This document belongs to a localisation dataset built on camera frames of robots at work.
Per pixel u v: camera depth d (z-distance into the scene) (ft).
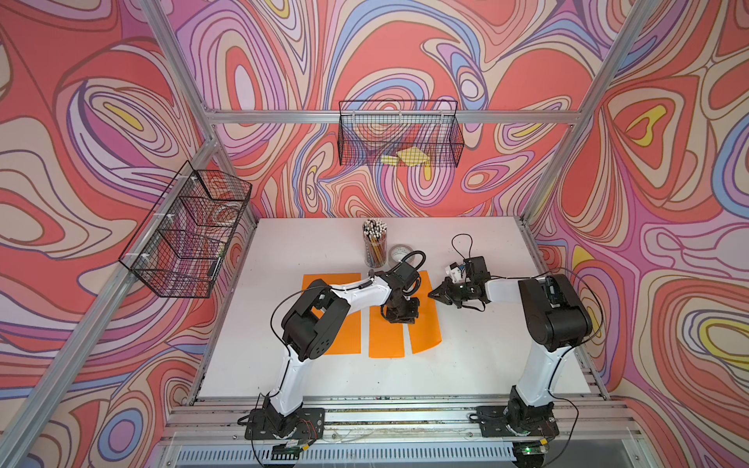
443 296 2.89
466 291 2.78
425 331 2.94
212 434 2.37
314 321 1.74
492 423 2.40
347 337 2.92
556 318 1.69
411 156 2.98
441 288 3.00
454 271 3.12
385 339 2.88
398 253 3.44
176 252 2.40
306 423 2.36
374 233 3.02
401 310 2.68
